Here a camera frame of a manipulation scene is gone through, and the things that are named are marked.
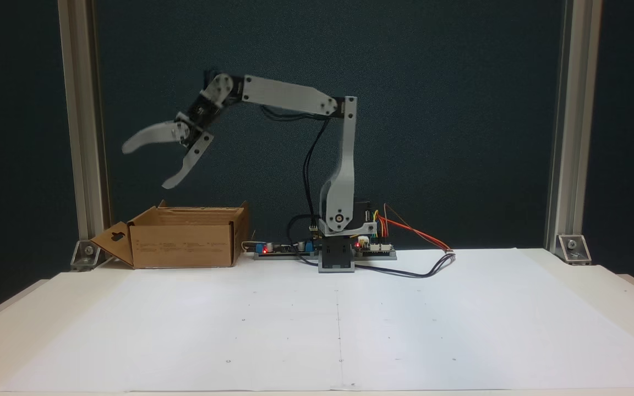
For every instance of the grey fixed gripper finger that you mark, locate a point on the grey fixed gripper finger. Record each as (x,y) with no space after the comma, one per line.
(193,157)

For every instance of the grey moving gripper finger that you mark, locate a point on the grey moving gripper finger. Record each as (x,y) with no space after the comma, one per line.
(154,133)

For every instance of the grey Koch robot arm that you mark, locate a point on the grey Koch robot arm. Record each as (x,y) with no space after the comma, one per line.
(344,165)

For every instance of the brown cardboard box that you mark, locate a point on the brown cardboard box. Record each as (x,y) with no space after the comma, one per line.
(185,245)

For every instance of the blue power circuit board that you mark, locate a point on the blue power circuit board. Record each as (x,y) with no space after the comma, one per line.
(287,250)

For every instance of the aluminium frame post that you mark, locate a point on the aluminium frame post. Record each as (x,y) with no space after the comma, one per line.
(83,110)
(573,110)

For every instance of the metal corner bracket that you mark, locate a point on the metal corner bracket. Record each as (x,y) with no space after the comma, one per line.
(574,248)
(87,256)

